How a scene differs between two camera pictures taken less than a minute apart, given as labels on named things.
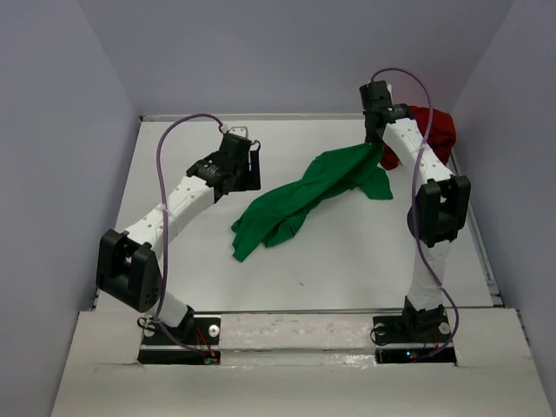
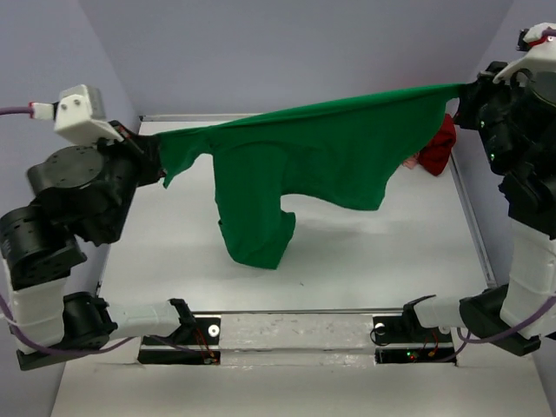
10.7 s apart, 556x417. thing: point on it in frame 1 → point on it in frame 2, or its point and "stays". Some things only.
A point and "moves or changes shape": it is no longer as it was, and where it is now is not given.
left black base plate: [199, 343] stays
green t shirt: [280, 212] moves or changes shape
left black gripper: [252, 178] → [147, 148]
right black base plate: [427, 328] stays
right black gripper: [373, 139] → [479, 91]
